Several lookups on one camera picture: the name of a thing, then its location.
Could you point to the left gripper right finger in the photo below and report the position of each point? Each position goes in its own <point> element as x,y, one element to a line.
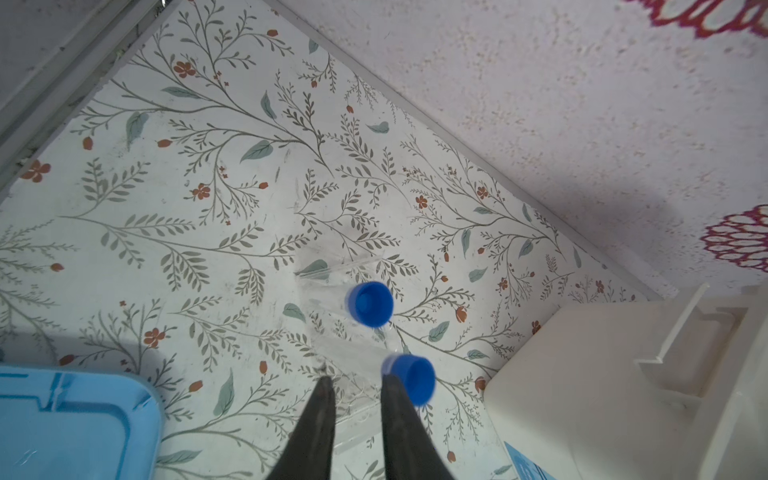
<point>409,453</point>

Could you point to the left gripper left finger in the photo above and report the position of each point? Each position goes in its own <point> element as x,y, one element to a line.
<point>308,453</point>

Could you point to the test tube blue cap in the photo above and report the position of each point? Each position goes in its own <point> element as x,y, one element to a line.
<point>416,373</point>
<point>370,304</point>

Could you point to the white plastic bin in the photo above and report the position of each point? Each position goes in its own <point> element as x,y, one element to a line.
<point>672,389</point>

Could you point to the blue plastic lid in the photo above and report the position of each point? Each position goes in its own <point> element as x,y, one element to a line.
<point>69,424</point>

